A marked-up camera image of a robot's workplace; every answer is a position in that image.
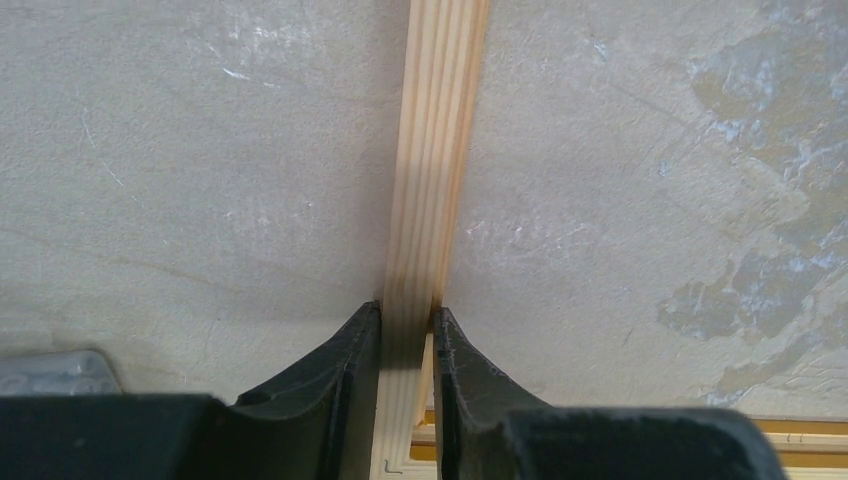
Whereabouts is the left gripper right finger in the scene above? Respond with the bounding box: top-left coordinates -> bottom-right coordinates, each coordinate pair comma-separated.
433,308 -> 786,479

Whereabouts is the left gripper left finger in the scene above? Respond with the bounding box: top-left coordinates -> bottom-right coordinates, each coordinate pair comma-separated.
1,301 -> 381,479

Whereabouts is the orange wooden picture frame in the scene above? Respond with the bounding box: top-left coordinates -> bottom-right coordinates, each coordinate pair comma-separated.
370,1 -> 847,479

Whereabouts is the clear plastic screw box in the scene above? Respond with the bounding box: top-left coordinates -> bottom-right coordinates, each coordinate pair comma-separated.
1,350 -> 122,397

